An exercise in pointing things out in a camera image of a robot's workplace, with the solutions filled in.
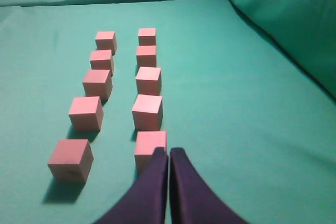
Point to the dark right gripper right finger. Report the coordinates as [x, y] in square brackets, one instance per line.
[191, 199]

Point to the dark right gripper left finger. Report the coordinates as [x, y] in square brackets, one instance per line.
[145, 201]

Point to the pink wooden cube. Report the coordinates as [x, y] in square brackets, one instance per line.
[146, 56]
[98, 82]
[148, 112]
[146, 143]
[71, 160]
[102, 59]
[149, 81]
[106, 40]
[147, 36]
[86, 114]

